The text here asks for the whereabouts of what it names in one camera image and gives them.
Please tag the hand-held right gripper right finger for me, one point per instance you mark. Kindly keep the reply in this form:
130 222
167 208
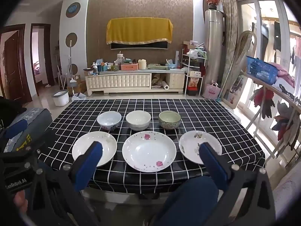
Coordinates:
212 164

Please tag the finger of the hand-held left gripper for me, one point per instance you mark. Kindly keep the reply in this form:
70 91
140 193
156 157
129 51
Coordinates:
16 127

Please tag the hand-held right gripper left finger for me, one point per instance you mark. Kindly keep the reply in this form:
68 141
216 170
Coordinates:
88 164

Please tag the white plate with faint print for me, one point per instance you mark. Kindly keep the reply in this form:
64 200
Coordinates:
84 143

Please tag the white plate with floral print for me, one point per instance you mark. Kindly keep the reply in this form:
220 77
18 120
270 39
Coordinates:
190 143

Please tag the white bowl with blue print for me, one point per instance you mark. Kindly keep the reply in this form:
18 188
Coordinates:
108 119

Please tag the green patterned bowl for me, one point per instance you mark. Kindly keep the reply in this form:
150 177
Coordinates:
169 120

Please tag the white plate with pink petals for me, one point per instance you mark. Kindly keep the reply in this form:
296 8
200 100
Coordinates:
149 151

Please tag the plain white bowl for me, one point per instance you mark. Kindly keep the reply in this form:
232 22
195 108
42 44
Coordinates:
138 119

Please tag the person's left hand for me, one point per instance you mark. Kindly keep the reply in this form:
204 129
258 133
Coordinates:
20 201

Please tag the grey cushion with yellow print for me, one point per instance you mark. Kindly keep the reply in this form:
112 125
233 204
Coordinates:
33 122

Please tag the dark cloth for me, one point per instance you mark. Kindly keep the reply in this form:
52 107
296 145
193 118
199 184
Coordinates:
10 109

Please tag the person's leg in blue trousers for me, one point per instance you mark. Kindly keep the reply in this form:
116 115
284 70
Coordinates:
188 202

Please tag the white bucket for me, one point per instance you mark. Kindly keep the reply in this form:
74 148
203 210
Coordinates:
60 98

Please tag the brown wooden door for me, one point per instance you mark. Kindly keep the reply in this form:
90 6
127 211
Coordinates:
13 66

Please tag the white dustpan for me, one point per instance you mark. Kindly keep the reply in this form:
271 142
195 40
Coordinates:
78 97

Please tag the pink bag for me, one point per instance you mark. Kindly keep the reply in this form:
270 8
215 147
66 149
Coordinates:
211 91

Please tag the cardboard box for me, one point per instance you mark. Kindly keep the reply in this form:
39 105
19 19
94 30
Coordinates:
80 84

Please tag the black checkered tablecloth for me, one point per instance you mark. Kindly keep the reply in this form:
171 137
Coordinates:
141 106

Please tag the white dustpan and broom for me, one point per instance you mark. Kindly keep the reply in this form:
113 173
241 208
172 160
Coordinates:
69 61

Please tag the clothes drying rack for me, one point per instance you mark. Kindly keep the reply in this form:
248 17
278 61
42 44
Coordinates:
282 113

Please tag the cream tufted television cabinet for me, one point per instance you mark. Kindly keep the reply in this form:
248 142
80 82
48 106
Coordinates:
122 81

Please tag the white metal shelf rack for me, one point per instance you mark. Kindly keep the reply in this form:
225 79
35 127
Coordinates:
194 75

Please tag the white paper roll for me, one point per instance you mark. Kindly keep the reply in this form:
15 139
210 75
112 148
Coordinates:
166 86

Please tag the arched standing mirror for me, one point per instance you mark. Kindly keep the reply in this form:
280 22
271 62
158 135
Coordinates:
237 75

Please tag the pink box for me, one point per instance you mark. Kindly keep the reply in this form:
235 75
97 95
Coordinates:
129 67

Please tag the blue plastic basket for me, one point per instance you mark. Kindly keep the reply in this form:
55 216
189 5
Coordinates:
261 69

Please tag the white lidded pitcher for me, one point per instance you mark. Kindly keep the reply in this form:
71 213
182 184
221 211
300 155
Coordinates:
120 58

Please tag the cream jar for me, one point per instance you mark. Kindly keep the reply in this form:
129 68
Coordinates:
142 64

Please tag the silver standing air conditioner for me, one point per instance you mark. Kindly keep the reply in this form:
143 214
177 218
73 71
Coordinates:
213 47

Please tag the beige patterned curtain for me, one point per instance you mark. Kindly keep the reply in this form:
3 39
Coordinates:
229 40

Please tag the black television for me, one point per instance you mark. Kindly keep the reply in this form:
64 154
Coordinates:
138 46

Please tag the yellow cloth cover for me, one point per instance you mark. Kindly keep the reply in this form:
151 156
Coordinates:
138 30

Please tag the vase with red flowers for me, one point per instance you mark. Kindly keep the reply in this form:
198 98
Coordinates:
212 1

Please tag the round wall decoration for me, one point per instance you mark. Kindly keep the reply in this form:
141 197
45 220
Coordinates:
74 69
71 39
73 10

